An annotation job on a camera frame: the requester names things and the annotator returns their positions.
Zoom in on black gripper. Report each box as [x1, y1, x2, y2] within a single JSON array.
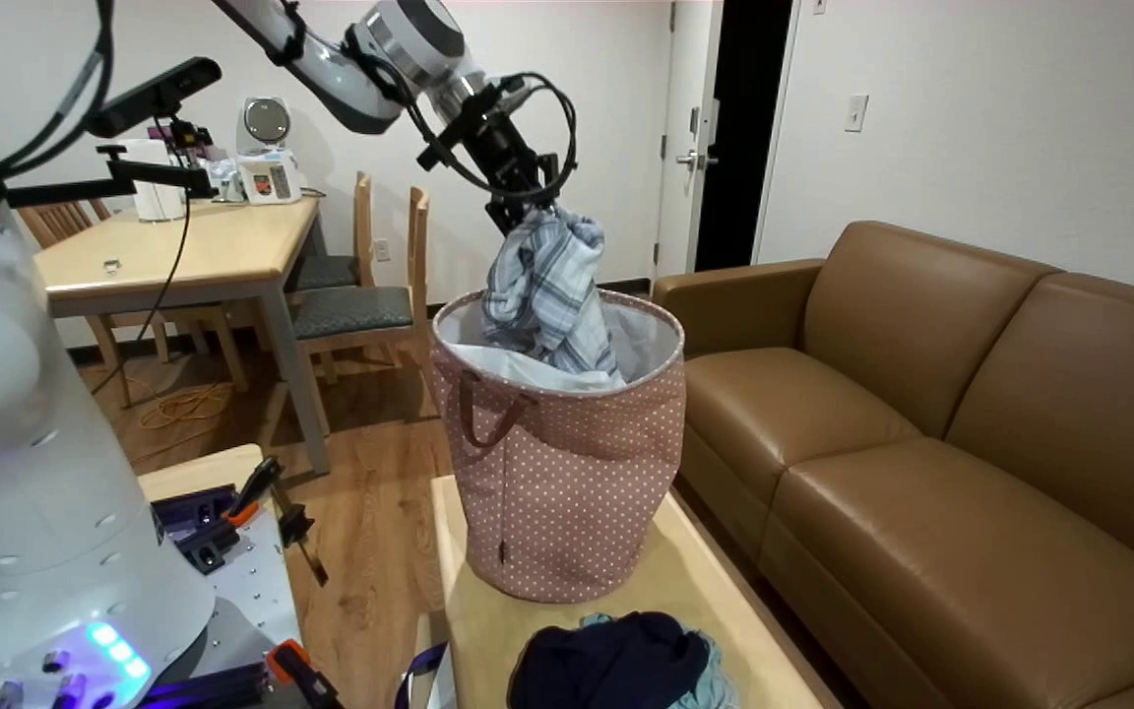
[[459, 81, 568, 240]]

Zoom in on white blue plaid cloth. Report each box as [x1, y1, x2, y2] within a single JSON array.
[[477, 206, 627, 386]]

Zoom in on pink patterned laundry bag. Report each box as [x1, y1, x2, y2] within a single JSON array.
[[425, 284, 692, 607]]

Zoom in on white room door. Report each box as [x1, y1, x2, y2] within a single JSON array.
[[649, 0, 730, 284]]

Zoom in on wooden chair grey seat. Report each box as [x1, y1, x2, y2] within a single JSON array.
[[287, 168, 381, 295], [255, 182, 442, 448]]

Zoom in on round table mirror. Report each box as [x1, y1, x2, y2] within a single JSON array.
[[238, 94, 300, 159]]

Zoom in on wooden dining table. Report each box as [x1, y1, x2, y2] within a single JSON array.
[[32, 192, 339, 480]]

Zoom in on small white box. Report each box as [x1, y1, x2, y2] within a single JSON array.
[[129, 179, 192, 230]]

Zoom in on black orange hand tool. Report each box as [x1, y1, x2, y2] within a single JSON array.
[[217, 453, 287, 528]]

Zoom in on small black clamp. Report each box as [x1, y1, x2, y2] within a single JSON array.
[[272, 503, 334, 586]]

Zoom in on dark navy cloth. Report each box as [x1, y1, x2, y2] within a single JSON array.
[[506, 607, 716, 709]]

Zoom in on white perforated board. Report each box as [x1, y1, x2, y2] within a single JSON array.
[[191, 522, 309, 662]]

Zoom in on light teal cloth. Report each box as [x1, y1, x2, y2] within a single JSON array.
[[682, 628, 740, 709]]

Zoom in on brown leather sofa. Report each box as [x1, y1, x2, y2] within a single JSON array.
[[649, 215, 1134, 709]]

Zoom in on small photo frame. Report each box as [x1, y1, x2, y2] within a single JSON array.
[[238, 151, 309, 210]]

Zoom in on thin black camera cable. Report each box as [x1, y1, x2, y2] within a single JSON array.
[[90, 182, 199, 398]]

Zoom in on black stereo camera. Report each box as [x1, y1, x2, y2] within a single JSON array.
[[75, 51, 225, 140]]

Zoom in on black cable bundle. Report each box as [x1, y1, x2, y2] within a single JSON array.
[[0, 0, 124, 213]]

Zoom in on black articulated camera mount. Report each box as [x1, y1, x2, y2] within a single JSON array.
[[0, 109, 225, 213]]

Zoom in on purple strap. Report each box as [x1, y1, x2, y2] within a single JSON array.
[[385, 637, 453, 709]]

